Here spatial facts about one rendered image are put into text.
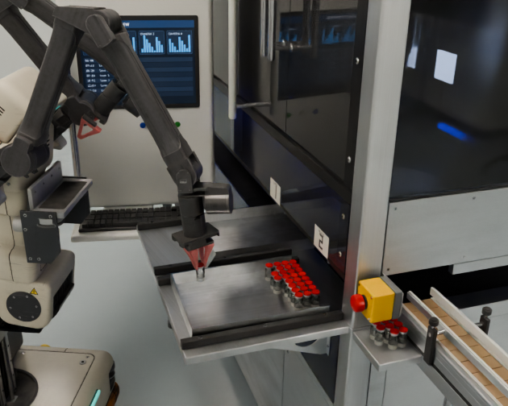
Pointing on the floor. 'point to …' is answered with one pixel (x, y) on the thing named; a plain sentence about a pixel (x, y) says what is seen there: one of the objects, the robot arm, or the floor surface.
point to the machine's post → (371, 180)
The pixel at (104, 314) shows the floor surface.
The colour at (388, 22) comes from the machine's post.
